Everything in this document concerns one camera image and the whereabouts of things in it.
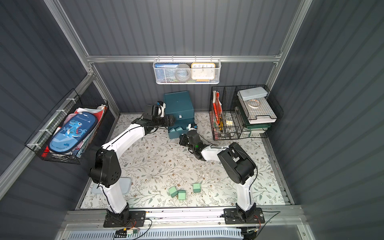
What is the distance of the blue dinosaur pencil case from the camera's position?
62 centimetres

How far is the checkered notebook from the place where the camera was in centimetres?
93

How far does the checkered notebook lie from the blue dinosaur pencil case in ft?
2.81

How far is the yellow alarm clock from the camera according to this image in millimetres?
898
